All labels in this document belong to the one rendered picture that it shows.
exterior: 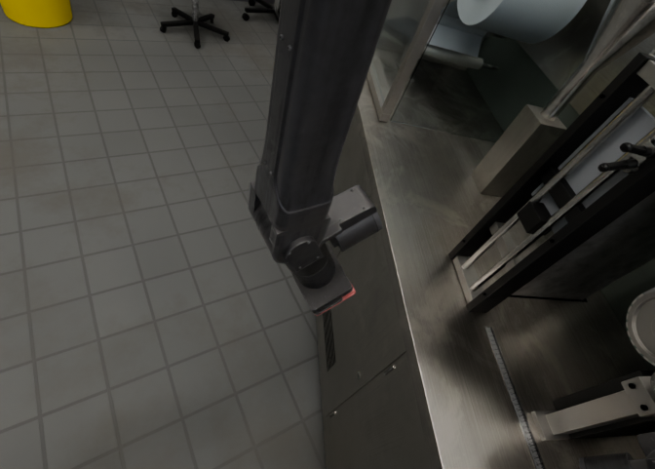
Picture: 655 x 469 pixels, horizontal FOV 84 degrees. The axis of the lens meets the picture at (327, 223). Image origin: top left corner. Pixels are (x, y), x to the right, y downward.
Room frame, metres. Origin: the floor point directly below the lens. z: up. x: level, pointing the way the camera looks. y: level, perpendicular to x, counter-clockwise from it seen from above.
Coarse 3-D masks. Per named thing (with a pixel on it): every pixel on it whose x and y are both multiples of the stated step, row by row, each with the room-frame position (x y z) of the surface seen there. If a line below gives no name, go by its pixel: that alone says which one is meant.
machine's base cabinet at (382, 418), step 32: (352, 128) 1.21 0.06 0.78; (352, 160) 1.09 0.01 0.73; (352, 256) 0.78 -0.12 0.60; (384, 256) 0.65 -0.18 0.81; (384, 288) 0.58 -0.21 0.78; (320, 320) 0.74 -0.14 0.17; (352, 320) 0.60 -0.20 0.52; (384, 320) 0.51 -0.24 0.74; (320, 352) 0.63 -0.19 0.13; (352, 352) 0.52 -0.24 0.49; (384, 352) 0.45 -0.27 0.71; (352, 384) 0.44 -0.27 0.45; (384, 384) 0.38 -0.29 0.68; (352, 416) 0.36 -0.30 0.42; (384, 416) 0.32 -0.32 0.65; (416, 416) 0.29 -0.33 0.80; (352, 448) 0.29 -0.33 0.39; (384, 448) 0.27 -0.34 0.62; (416, 448) 0.25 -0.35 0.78
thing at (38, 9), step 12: (0, 0) 1.92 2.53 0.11; (12, 0) 1.91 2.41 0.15; (24, 0) 1.94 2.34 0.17; (36, 0) 1.98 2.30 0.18; (48, 0) 2.03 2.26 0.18; (60, 0) 2.12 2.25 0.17; (12, 12) 1.91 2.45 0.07; (24, 12) 1.93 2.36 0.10; (36, 12) 1.97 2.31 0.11; (48, 12) 2.02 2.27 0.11; (60, 12) 2.10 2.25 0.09; (24, 24) 1.93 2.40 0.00; (36, 24) 1.95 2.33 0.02; (48, 24) 2.00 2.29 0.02; (60, 24) 2.08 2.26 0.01
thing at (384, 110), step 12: (432, 0) 1.13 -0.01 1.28; (444, 0) 1.13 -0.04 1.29; (432, 12) 1.12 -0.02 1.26; (420, 24) 1.14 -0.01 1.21; (432, 24) 1.13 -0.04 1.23; (420, 36) 1.12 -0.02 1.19; (408, 48) 1.14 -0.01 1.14; (420, 48) 1.13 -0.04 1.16; (408, 60) 1.12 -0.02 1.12; (372, 72) 1.37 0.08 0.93; (408, 72) 1.13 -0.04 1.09; (372, 84) 1.29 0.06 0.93; (396, 84) 1.12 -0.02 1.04; (372, 96) 1.25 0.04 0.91; (396, 96) 1.13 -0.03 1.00; (384, 108) 1.12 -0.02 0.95; (384, 120) 1.13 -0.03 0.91
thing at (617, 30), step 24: (624, 0) 1.00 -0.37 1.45; (648, 0) 0.97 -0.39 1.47; (600, 24) 1.03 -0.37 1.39; (624, 24) 0.98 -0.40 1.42; (648, 24) 0.97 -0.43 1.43; (600, 48) 1.00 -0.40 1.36; (624, 48) 0.99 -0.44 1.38; (576, 72) 1.03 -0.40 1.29; (528, 120) 1.01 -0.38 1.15; (552, 120) 1.02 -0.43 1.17; (504, 144) 1.02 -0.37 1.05; (528, 144) 0.98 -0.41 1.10; (480, 168) 1.04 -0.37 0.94; (504, 168) 0.98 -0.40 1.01; (528, 168) 1.00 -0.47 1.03; (480, 192) 0.98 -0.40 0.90; (504, 192) 1.00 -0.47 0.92
